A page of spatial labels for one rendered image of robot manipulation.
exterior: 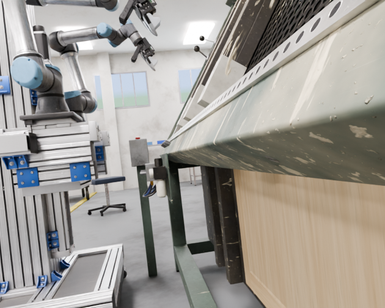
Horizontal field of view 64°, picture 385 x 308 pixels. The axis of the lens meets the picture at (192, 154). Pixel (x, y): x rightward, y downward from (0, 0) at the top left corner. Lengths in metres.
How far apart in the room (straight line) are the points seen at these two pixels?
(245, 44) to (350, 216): 0.47
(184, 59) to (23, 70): 8.37
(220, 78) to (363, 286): 0.52
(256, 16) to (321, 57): 0.62
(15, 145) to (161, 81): 8.13
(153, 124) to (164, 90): 1.06
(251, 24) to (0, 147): 1.07
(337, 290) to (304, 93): 0.55
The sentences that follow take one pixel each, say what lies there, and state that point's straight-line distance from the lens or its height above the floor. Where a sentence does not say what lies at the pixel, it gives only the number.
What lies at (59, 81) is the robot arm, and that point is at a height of 1.19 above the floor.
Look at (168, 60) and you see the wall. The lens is 9.59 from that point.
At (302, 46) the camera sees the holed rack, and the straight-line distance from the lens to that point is 0.29.
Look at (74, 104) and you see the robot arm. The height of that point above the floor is 1.17.
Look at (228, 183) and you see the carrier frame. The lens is 1.39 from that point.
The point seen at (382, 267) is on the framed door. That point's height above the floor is 0.58.
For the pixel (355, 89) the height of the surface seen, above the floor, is 0.82.
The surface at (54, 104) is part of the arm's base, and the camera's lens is 1.55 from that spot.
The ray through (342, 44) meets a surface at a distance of 0.23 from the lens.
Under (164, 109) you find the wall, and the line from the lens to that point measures 9.24.
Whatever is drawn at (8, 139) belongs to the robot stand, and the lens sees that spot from 1.45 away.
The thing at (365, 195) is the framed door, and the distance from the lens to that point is 0.59.
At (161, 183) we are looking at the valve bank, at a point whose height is 0.67.
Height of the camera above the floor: 0.79
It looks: level
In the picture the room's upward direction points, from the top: 6 degrees counter-clockwise
